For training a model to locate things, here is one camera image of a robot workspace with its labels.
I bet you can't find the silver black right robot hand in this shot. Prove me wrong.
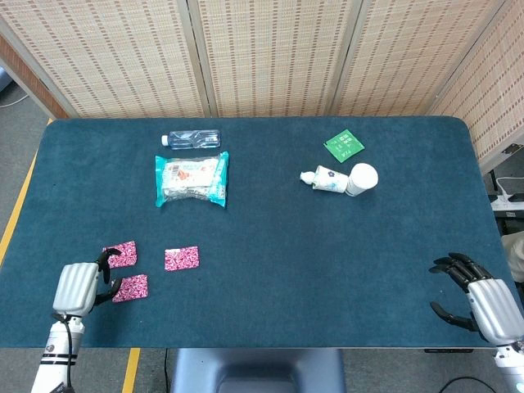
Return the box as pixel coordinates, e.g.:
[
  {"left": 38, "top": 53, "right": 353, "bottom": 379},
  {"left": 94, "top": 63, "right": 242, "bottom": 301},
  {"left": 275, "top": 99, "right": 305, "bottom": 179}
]
[{"left": 427, "top": 252, "right": 524, "bottom": 346}]

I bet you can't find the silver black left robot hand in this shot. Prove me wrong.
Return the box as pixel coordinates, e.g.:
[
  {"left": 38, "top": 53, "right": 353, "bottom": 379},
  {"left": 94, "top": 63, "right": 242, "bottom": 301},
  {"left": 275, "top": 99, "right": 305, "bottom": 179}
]
[{"left": 52, "top": 248, "right": 123, "bottom": 317}]

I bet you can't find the pink packet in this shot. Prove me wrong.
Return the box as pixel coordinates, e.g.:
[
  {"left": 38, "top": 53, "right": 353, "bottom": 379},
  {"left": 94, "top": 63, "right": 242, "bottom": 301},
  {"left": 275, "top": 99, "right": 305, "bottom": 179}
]
[
  {"left": 102, "top": 240, "right": 138, "bottom": 269},
  {"left": 111, "top": 273, "right": 149, "bottom": 304},
  {"left": 164, "top": 246, "right": 201, "bottom": 272}
]

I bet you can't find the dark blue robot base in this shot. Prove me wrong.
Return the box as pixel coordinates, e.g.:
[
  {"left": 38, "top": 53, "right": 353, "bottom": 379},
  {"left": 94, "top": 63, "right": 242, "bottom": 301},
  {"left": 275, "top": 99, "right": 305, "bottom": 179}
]
[{"left": 169, "top": 347, "right": 347, "bottom": 393}]

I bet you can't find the beige bag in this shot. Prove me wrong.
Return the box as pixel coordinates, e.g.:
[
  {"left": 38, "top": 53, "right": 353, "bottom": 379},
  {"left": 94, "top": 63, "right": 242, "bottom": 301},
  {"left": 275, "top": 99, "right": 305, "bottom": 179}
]
[{"left": 501, "top": 233, "right": 524, "bottom": 283}]

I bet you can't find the white power strip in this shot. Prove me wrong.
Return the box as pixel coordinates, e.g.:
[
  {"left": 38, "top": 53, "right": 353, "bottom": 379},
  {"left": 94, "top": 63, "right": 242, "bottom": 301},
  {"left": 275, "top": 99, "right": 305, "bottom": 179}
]
[{"left": 490, "top": 192, "right": 524, "bottom": 212}]

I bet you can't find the teal snack package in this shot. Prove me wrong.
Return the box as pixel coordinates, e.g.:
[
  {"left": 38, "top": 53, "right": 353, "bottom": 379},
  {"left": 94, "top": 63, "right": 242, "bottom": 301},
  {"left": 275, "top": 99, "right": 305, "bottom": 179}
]
[{"left": 154, "top": 151, "right": 230, "bottom": 210}]

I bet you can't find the plain white paper cup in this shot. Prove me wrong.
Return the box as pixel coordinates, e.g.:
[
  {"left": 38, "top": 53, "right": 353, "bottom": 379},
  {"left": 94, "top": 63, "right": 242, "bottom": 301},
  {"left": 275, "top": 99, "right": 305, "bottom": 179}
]
[{"left": 345, "top": 162, "right": 379, "bottom": 198}]

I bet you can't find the clear plastic water bottle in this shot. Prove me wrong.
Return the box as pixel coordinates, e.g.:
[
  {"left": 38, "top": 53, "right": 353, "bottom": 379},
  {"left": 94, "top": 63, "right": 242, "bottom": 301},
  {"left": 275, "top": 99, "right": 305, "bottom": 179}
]
[{"left": 160, "top": 129, "right": 222, "bottom": 151}]

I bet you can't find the bamboo folding screen panel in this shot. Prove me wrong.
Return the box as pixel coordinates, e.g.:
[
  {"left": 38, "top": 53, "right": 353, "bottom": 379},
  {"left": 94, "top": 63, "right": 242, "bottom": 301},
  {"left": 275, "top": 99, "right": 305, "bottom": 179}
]
[
  {"left": 329, "top": 0, "right": 513, "bottom": 118},
  {"left": 0, "top": 0, "right": 212, "bottom": 120},
  {"left": 186, "top": 0, "right": 364, "bottom": 119},
  {"left": 427, "top": 0, "right": 524, "bottom": 173}
]

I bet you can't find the paper cup with blue print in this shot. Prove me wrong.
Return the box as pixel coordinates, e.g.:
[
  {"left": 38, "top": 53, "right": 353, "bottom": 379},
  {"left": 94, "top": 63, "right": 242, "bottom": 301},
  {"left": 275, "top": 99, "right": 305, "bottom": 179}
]
[{"left": 312, "top": 165, "right": 350, "bottom": 194}]

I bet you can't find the teal felt table cover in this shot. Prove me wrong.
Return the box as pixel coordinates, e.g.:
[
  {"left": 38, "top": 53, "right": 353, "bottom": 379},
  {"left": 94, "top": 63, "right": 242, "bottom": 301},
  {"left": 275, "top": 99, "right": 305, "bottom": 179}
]
[{"left": 0, "top": 115, "right": 517, "bottom": 350}]

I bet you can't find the dark brown woven screen panel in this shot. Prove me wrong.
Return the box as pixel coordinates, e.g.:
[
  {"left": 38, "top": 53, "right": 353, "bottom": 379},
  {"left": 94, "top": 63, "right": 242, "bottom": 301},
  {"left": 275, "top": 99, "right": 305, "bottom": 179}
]
[{"left": 0, "top": 34, "right": 69, "bottom": 120}]

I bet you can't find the green square sachet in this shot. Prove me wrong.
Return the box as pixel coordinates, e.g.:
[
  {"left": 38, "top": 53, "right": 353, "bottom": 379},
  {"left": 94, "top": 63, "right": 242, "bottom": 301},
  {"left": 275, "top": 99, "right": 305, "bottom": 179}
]
[{"left": 324, "top": 129, "right": 365, "bottom": 164}]

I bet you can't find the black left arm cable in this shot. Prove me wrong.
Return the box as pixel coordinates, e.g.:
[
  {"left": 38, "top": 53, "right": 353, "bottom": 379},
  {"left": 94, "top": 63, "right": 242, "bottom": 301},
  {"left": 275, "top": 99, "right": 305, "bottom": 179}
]
[{"left": 52, "top": 313, "right": 77, "bottom": 393}]

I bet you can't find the black floor cable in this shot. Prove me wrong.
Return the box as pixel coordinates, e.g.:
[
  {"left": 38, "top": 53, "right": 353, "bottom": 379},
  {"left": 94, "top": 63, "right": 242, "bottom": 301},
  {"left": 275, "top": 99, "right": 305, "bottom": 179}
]
[{"left": 441, "top": 375, "right": 508, "bottom": 393}]

